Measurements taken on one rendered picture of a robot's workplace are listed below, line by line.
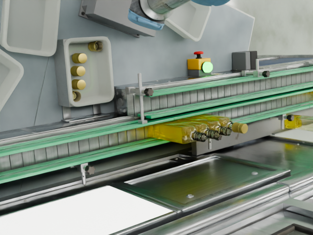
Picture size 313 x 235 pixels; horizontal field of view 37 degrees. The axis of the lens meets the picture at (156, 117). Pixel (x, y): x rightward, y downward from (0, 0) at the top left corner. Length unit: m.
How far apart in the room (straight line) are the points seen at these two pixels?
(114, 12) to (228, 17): 0.68
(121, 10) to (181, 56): 0.41
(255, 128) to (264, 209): 0.83
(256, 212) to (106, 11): 0.80
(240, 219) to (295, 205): 0.18
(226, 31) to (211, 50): 0.13
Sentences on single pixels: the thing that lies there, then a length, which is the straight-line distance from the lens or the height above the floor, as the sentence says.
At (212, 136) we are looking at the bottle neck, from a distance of 1.52.
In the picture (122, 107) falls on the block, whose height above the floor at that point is 0.86.
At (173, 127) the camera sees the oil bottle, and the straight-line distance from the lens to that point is 1.54.
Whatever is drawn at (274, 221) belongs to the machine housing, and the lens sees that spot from 1.28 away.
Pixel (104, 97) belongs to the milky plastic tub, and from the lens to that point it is 1.62.
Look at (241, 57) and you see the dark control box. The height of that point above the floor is 0.81.
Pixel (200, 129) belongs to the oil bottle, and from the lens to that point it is 1.54.
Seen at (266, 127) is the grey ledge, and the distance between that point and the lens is 2.15.
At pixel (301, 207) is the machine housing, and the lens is 1.32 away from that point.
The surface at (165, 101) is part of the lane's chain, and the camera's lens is 1.70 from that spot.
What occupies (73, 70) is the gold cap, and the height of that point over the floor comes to 0.79.
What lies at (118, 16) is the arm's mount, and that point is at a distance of 1.61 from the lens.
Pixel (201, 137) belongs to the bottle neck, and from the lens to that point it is 1.50.
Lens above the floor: 2.18
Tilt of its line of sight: 51 degrees down
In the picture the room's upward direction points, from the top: 99 degrees clockwise
